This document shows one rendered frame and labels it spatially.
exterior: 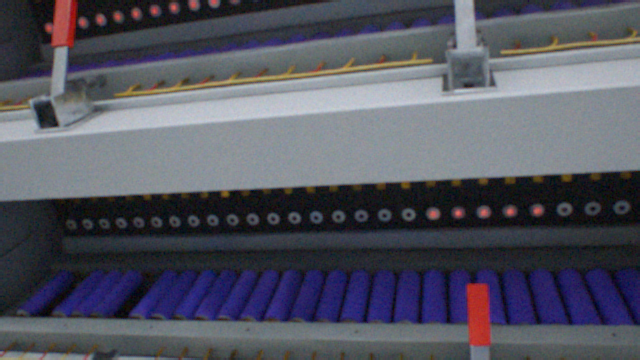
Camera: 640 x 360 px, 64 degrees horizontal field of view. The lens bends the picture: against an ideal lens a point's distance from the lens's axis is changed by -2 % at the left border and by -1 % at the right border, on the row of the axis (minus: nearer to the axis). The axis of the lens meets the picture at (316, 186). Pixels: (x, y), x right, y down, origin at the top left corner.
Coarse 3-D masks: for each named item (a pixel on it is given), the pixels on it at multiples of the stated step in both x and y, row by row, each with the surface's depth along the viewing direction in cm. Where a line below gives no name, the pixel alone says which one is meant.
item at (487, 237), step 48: (96, 240) 53; (144, 240) 52; (192, 240) 50; (240, 240) 49; (288, 240) 48; (336, 240) 46; (384, 240) 45; (432, 240) 44; (480, 240) 43; (528, 240) 42; (576, 240) 41; (624, 240) 40; (0, 288) 50
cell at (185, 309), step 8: (208, 272) 48; (200, 280) 46; (208, 280) 47; (192, 288) 46; (200, 288) 46; (208, 288) 46; (192, 296) 44; (200, 296) 45; (184, 304) 43; (192, 304) 44; (200, 304) 44; (176, 312) 43; (184, 312) 43; (192, 312) 43
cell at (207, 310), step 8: (224, 272) 47; (232, 272) 47; (216, 280) 46; (224, 280) 46; (232, 280) 46; (216, 288) 45; (224, 288) 45; (232, 288) 46; (208, 296) 44; (216, 296) 44; (224, 296) 45; (208, 304) 43; (216, 304) 43; (200, 312) 42; (208, 312) 42; (216, 312) 43; (208, 320) 42
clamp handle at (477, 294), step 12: (468, 288) 30; (480, 288) 30; (468, 300) 30; (480, 300) 30; (468, 312) 30; (480, 312) 30; (468, 324) 30; (480, 324) 30; (480, 336) 30; (480, 348) 30
